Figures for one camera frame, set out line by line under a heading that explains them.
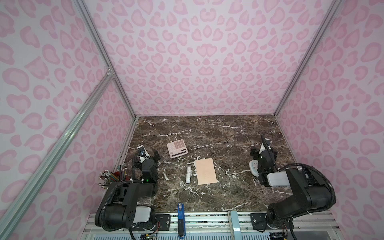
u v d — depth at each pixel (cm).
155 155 81
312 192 45
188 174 88
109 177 71
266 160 69
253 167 88
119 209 43
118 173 78
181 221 72
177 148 98
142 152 72
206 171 91
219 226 72
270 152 84
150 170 66
